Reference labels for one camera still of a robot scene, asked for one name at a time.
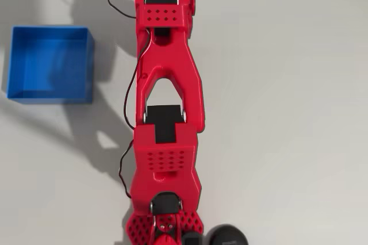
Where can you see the red robot arm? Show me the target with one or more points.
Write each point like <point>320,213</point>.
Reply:
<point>169,89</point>

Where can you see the blue plastic bin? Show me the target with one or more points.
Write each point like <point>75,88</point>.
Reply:
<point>51,64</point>

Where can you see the black gooseneck stand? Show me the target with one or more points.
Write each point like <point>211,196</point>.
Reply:
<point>227,235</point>

